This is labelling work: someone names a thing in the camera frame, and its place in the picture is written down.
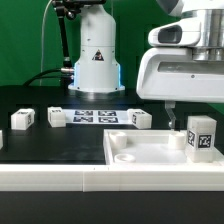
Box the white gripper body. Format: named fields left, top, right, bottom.
left=136, top=19, right=224, bottom=103

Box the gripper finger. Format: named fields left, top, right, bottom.
left=165, top=101, right=176, bottom=130

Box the white square table top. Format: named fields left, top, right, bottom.
left=103, top=129, right=224, bottom=166

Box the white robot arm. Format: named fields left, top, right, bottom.
left=69, top=0, right=224, bottom=103

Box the AprilTag marker sheet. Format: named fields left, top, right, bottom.
left=63, top=109, right=131, bottom=125

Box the white obstacle fence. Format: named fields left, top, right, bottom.
left=0, top=133, right=224, bottom=193

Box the white part at left edge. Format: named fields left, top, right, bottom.
left=0, top=130, right=3, bottom=150

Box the black cable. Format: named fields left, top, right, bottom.
left=22, top=68, right=74, bottom=87

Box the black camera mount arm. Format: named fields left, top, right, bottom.
left=52, top=0, right=106, bottom=67

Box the grey cable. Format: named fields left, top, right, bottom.
left=39, top=0, right=54, bottom=87

